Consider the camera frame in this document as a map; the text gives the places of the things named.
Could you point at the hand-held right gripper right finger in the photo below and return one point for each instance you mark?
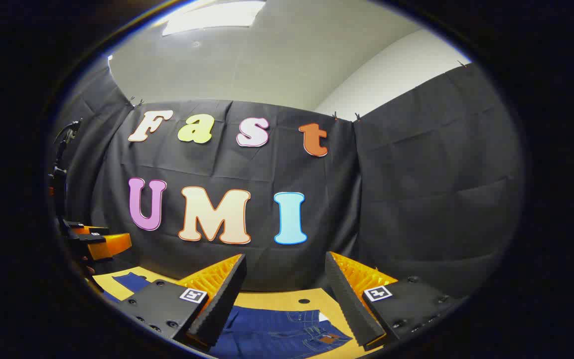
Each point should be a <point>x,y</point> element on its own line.
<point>349,304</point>

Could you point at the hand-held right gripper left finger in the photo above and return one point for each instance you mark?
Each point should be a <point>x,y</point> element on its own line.
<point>219,304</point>

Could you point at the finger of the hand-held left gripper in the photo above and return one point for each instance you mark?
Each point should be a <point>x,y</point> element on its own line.
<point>90,229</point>
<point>110,245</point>

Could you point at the blue jeans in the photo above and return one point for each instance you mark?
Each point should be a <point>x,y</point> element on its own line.
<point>267,334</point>

